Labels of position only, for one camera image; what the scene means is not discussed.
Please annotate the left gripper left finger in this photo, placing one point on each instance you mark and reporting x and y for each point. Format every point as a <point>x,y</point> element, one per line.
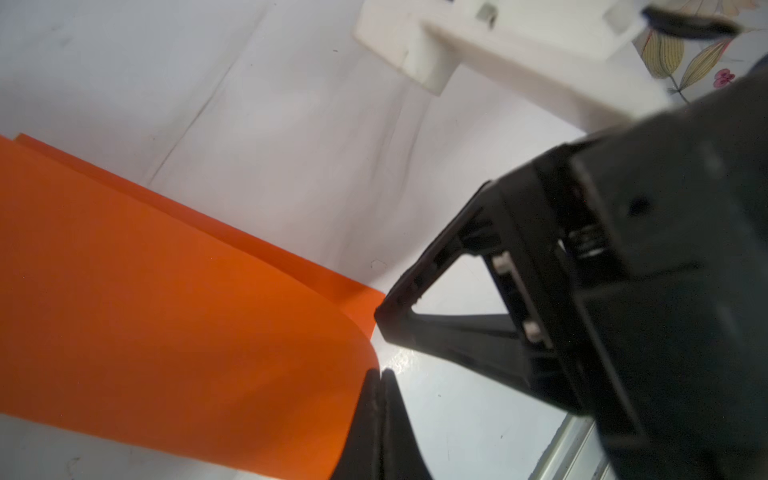
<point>361,455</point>

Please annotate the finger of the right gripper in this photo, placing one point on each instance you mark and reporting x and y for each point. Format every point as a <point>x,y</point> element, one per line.
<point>478,230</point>
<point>485,344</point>

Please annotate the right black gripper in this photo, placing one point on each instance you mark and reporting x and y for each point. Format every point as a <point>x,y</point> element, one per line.
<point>665,232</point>

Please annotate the orange square paper sheet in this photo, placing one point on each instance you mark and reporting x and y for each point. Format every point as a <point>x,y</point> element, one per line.
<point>132,318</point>

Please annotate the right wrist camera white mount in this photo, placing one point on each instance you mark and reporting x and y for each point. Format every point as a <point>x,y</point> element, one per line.
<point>555,54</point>

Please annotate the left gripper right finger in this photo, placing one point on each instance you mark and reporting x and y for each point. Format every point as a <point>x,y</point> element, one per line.
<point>399,451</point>

